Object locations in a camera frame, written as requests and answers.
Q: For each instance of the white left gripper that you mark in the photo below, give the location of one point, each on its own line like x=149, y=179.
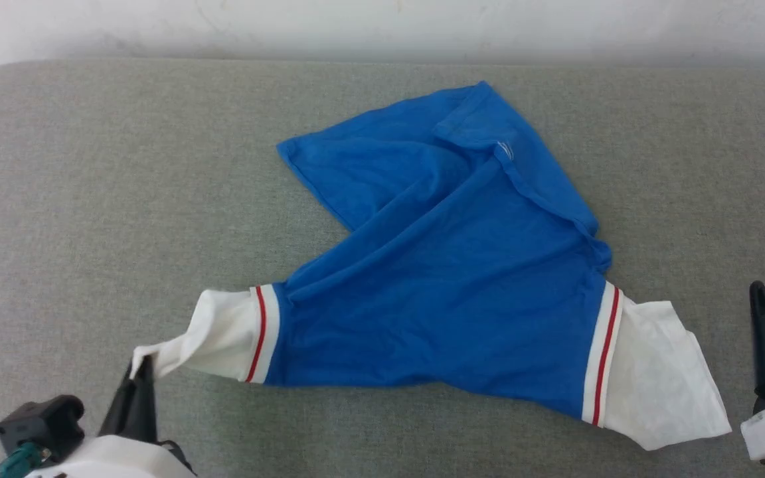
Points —
x=117, y=458

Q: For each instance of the blue jersey with white sleeves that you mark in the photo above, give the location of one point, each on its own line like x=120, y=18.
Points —
x=462, y=292

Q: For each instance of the grey fabric sofa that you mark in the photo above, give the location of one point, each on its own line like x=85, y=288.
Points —
x=90, y=199

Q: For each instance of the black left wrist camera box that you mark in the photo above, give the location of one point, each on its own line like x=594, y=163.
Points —
x=40, y=421

